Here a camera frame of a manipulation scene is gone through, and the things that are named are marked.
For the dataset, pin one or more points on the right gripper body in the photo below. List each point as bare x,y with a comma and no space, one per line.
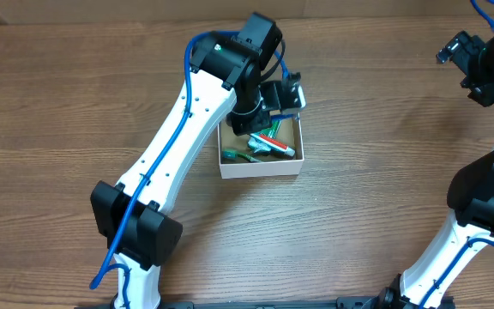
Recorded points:
469,57

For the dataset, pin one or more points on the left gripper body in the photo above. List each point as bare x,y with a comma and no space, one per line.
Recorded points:
250,123

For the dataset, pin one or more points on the green white soap bar package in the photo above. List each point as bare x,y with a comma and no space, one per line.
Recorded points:
273,130

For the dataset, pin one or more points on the green red toothpaste tube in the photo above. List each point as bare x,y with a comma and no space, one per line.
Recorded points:
262,144

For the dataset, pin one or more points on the green white toothbrush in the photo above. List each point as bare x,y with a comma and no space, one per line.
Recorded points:
232,154

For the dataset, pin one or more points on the blue disposable razor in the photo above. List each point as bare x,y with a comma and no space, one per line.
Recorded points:
280,117

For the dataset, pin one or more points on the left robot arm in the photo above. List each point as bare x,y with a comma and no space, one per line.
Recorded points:
227,79

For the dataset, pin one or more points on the white cardboard box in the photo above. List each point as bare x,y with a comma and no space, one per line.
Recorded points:
290,133

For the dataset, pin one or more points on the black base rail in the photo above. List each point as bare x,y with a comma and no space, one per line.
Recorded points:
351,302

